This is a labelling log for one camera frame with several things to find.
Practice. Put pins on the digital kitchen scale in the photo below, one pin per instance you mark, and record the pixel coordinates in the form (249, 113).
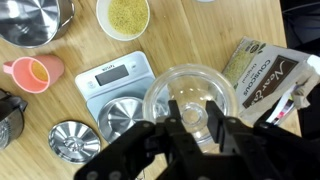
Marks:
(126, 76)

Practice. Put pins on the clear glass jar lid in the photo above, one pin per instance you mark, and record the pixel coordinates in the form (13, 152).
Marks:
(191, 86)

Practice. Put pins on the white mug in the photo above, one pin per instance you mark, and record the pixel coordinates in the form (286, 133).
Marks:
(123, 20)

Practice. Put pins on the couscous box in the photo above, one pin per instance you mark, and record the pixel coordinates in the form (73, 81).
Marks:
(269, 80)

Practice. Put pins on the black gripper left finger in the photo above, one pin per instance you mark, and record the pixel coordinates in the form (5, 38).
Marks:
(184, 158)

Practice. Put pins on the glass electric kettle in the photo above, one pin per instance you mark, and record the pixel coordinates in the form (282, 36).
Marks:
(12, 108)

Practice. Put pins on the small steel pan lid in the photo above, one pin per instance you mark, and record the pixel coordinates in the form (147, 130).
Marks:
(74, 142)

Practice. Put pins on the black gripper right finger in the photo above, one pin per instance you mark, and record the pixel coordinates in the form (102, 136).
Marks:
(264, 152)

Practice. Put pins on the large steel bowl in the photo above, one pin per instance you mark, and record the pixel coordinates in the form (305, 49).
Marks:
(34, 23)

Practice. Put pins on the pink plastic cup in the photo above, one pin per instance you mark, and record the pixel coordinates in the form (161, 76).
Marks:
(35, 74)

